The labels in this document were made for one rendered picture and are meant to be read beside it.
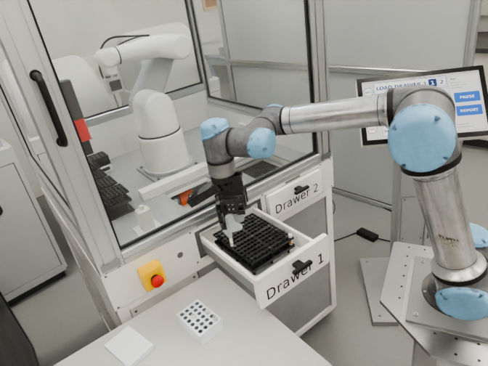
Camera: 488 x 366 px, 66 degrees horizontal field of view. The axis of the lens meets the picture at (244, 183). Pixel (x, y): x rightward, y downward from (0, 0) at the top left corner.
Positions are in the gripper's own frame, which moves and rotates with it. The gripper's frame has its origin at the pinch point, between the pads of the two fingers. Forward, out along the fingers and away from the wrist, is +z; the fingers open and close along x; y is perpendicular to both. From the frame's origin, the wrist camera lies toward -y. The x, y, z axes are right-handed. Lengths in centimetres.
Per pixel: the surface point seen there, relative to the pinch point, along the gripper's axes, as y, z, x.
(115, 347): -33.3, 21.9, -23.6
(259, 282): 10.0, 7.6, -13.0
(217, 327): -3.9, 21.4, -16.6
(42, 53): -33, -58, -7
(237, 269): 2.0, 10.9, -3.7
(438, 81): 82, -16, 81
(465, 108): 90, -6, 72
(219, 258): -5.4, 12.7, 3.4
